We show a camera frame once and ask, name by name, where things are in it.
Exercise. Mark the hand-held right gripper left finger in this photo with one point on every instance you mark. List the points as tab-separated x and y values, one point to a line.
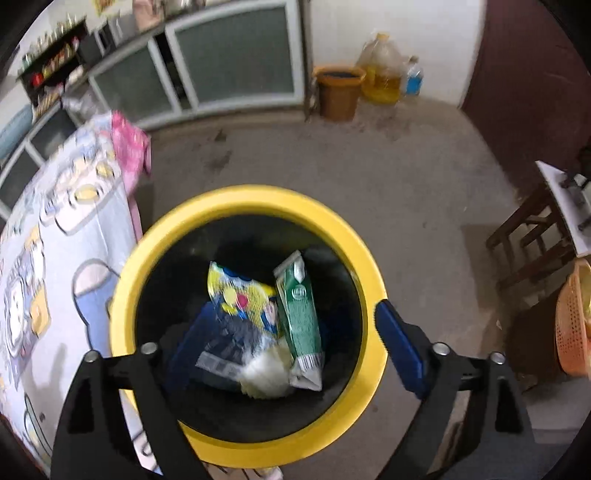
187	350

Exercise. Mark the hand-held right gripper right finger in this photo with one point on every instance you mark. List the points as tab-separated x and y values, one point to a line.
399	350

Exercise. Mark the yellow printed snack packet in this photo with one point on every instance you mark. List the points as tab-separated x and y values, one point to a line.
240	295

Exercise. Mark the yellow cloth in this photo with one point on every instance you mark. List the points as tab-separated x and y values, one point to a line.
265	376

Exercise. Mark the green milk carton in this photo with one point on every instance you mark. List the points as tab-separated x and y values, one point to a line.
300	314

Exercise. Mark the yellow rimmed black trash can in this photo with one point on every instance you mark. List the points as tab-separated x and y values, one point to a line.
240	203

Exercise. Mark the cartoon printed tablecloth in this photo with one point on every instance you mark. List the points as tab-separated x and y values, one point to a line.
60	286

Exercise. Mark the orange plastic basket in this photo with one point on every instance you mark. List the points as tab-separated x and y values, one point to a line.
570	323

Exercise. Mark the wooden stool with white top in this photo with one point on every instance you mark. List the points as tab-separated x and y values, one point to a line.
526	207

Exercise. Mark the pink printed cloth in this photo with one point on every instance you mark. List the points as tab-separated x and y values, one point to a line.
129	147

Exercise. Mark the brown plastic bin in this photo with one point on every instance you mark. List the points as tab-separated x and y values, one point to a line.
339	99

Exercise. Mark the clear plastic bag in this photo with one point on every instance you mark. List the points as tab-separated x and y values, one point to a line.
85	106

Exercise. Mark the blue label water bottle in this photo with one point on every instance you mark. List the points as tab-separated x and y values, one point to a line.
413	81

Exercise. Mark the cooking oil jug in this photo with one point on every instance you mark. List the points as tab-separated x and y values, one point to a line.
381	78

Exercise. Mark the blue basin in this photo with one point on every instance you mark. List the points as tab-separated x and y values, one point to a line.
14	134

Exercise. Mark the counter cabinet with glass doors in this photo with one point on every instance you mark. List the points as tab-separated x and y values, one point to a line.
231	60

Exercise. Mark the dark red door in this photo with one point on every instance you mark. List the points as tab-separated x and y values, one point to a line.
531	83

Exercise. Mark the dark wooden shelf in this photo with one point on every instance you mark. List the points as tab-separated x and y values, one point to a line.
34	90

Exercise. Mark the microwave oven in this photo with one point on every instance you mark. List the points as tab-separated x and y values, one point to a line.
99	44

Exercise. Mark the row of seasoning jars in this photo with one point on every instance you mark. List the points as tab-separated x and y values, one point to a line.
60	57

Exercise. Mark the pink kettle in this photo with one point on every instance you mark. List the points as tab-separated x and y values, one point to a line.
147	14

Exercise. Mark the yellow wall poster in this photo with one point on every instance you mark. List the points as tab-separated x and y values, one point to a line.
104	5

